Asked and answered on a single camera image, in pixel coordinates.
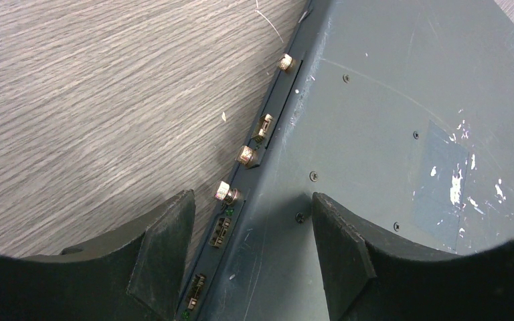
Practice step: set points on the dark grey network switch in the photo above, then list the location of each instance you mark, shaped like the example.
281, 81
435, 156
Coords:
400, 111

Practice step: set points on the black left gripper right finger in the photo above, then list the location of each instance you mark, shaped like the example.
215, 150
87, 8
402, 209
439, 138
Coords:
370, 273

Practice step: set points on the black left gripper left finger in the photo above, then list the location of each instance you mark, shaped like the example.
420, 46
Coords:
133, 272

